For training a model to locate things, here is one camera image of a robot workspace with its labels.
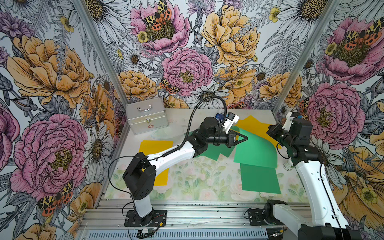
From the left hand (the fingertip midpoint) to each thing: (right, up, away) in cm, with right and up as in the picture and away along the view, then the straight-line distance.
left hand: (247, 143), depth 68 cm
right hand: (+11, +6, +7) cm, 15 cm away
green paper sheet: (+6, -5, +6) cm, 10 cm away
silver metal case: (-56, +14, +31) cm, 65 cm away
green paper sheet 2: (-12, -9, +30) cm, 34 cm away
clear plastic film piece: (-44, +2, +41) cm, 60 cm away
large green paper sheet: (+13, -23, +19) cm, 33 cm away
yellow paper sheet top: (+19, +9, +51) cm, 55 cm away
